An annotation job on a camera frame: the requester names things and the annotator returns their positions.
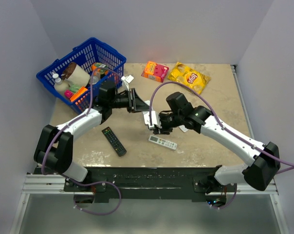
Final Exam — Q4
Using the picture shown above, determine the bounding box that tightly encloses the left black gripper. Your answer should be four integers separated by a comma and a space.
110, 88, 151, 114

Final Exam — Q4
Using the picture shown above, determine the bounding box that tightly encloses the white battery cover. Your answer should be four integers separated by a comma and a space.
179, 125, 188, 133

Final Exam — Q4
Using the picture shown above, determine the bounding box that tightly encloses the small white remote control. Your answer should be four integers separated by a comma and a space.
142, 100, 150, 124

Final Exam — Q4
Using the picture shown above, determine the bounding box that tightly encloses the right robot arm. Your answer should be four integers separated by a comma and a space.
147, 92, 280, 193

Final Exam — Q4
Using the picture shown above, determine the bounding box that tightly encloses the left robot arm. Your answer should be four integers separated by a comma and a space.
34, 81, 149, 191

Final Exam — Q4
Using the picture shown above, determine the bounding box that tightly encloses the long white remote control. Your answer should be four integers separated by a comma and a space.
148, 135, 177, 150

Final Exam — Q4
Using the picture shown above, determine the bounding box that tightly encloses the black TV remote control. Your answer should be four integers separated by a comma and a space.
102, 127, 127, 157

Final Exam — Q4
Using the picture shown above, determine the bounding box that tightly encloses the orange pink snack box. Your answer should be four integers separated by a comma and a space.
141, 61, 169, 83

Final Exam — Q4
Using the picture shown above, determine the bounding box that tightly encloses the yellow Lays chips bag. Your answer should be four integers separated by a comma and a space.
167, 62, 211, 94

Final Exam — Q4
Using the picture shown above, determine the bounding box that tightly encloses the metal tin can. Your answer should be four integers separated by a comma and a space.
89, 76, 100, 85

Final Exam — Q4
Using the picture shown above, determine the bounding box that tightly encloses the orange box in basket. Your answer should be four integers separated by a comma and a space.
70, 87, 88, 102

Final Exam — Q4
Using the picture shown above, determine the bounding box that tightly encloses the orange green juice carton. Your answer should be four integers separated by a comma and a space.
91, 62, 109, 79

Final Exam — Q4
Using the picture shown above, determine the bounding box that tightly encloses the light green packet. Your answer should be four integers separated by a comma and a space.
69, 84, 81, 93

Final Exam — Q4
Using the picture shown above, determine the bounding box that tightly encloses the blue plastic shopping basket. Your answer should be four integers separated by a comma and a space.
37, 38, 126, 114

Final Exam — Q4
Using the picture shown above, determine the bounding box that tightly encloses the cream cylindrical container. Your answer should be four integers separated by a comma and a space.
61, 62, 90, 87

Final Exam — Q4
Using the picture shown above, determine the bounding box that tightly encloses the pink small box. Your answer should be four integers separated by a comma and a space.
64, 90, 74, 99

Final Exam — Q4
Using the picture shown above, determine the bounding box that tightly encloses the white bottle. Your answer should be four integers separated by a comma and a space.
52, 73, 70, 98

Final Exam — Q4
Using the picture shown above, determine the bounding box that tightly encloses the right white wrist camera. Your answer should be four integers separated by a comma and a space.
145, 111, 162, 130

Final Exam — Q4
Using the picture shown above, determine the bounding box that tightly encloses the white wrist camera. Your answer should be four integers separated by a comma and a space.
145, 111, 162, 130
121, 75, 134, 91

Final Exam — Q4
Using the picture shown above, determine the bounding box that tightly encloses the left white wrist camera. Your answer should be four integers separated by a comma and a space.
121, 75, 134, 91

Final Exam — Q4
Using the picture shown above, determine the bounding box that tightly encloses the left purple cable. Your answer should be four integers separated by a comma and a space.
41, 67, 123, 176

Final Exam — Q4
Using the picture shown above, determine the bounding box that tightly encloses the purple cable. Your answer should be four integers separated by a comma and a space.
148, 81, 294, 175
41, 67, 123, 176

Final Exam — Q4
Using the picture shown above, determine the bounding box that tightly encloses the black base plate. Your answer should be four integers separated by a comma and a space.
32, 166, 238, 203

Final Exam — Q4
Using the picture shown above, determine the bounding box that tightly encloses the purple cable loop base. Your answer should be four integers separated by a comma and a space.
73, 182, 123, 216

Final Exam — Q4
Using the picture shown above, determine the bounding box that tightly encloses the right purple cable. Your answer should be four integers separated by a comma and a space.
148, 81, 294, 175

